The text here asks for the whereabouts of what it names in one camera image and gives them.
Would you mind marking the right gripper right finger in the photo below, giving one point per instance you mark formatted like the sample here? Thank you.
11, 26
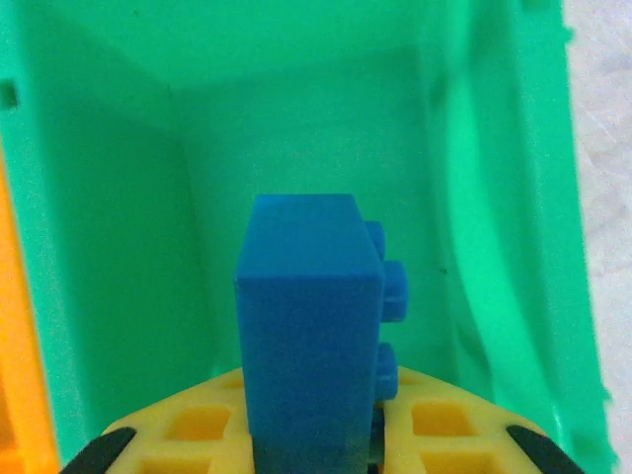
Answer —
489, 419

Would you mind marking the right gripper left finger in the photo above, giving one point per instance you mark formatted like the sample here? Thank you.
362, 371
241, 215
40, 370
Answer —
148, 419

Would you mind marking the blue lego brick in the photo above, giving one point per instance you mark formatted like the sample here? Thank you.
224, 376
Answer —
306, 321

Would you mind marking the green plastic bin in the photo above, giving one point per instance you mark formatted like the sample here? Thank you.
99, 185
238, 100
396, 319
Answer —
316, 123

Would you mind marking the yellow plastic bin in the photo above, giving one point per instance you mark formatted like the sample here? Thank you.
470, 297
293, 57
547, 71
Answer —
20, 345

